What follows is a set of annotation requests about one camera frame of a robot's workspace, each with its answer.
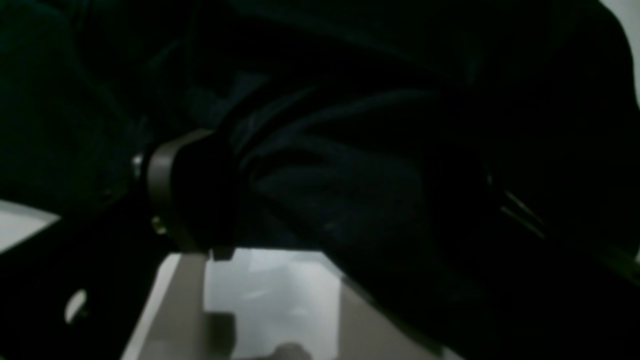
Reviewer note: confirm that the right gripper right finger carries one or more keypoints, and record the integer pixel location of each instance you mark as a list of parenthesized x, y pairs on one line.
[(554, 298)]

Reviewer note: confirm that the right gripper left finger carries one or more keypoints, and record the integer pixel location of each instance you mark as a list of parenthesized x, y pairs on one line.
[(75, 290)]

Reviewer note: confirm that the black T-shirt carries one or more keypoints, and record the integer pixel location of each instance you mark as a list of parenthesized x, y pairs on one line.
[(359, 128)]

